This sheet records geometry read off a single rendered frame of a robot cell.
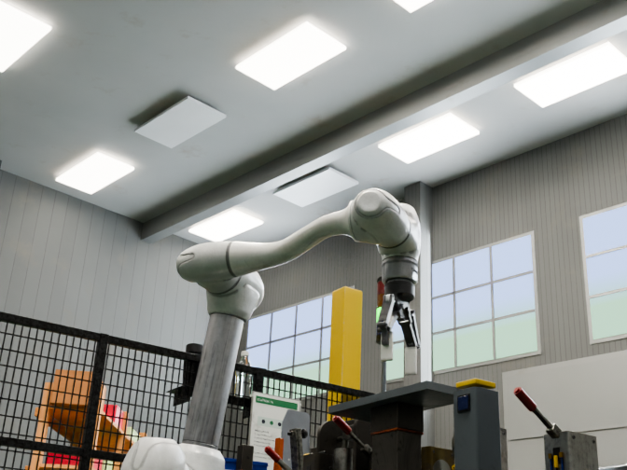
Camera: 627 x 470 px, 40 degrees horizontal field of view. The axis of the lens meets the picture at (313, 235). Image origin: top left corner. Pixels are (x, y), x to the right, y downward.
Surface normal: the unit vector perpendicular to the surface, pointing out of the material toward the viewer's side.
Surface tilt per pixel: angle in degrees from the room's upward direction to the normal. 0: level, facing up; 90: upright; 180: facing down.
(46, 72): 180
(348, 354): 90
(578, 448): 90
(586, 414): 90
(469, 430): 90
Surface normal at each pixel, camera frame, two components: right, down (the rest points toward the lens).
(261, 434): 0.57, -0.31
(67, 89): -0.04, 0.91
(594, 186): -0.72, -0.31
